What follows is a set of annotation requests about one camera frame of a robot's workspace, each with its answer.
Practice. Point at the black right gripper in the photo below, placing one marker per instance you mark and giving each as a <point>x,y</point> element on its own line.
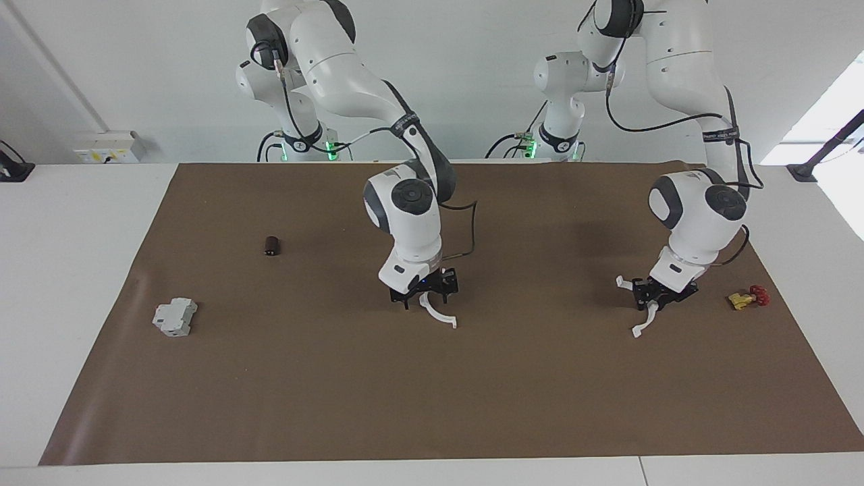
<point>432,282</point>

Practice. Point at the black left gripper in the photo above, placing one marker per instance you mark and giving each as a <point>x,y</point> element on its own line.
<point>665,290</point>

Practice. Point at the white half pipe clamp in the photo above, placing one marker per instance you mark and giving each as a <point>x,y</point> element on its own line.
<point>646,324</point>
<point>439,317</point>

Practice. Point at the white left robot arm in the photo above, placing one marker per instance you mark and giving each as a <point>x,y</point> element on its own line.
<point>695,216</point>

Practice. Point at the brown table mat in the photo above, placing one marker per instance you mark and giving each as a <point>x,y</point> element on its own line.
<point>432,391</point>

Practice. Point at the dark brown cylinder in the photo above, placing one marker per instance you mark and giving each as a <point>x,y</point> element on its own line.
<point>272,246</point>

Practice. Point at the gray circuit breaker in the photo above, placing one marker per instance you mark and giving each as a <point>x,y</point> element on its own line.
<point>174,318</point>

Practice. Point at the black camera stand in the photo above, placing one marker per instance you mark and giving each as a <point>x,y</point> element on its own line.
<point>827,148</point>

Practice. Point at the white wall socket box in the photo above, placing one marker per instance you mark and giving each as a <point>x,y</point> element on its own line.
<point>108,147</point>

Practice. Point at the black clamp mount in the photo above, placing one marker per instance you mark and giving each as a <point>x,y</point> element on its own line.
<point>15,169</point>

